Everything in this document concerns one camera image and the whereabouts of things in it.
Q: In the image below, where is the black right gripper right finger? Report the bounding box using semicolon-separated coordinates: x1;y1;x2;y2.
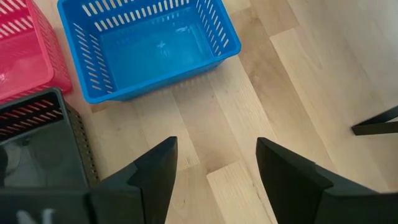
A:
256;137;398;224

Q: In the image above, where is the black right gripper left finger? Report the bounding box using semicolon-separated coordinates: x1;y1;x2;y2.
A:
0;136;179;224

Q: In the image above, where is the black plastic basket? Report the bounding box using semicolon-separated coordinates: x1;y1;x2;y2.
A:
0;87;101;191

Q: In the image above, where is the red plastic basket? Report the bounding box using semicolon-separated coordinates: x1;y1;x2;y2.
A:
0;0;73;103

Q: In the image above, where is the blue plastic basket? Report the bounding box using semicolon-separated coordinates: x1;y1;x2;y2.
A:
57;0;243;105

